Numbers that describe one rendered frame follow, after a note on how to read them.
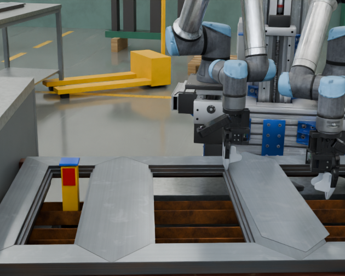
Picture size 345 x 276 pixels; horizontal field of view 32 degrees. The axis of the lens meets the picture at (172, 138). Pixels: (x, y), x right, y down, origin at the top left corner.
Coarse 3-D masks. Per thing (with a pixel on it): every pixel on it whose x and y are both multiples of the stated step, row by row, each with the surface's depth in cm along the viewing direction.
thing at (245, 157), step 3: (243, 156) 210; (246, 156) 210; (249, 156) 210; (252, 156) 211; (255, 156) 211; (258, 156) 211; (261, 156) 211; (243, 159) 207; (246, 159) 207; (249, 159) 207; (252, 159) 207; (255, 159) 207; (258, 159) 207; (261, 159) 207; (264, 159) 207; (267, 159) 207; (270, 159) 207; (273, 159) 207
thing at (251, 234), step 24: (48, 168) 199; (168, 168) 202; (192, 168) 202; (216, 168) 202; (288, 168) 203; (240, 216) 168; (24, 240) 153; (264, 240) 150; (0, 264) 138; (24, 264) 138; (48, 264) 138; (72, 264) 139; (96, 264) 139; (120, 264) 139; (144, 264) 139; (168, 264) 140; (192, 264) 140; (216, 264) 140; (240, 264) 141; (264, 264) 141; (288, 264) 141; (312, 264) 141; (336, 264) 142
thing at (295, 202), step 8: (248, 200) 174; (256, 200) 174; (264, 200) 174; (272, 200) 174; (280, 200) 174; (288, 200) 174; (296, 200) 174; (304, 200) 174; (248, 208) 168; (256, 208) 169; (264, 208) 169; (272, 208) 169; (280, 208) 169; (288, 208) 169
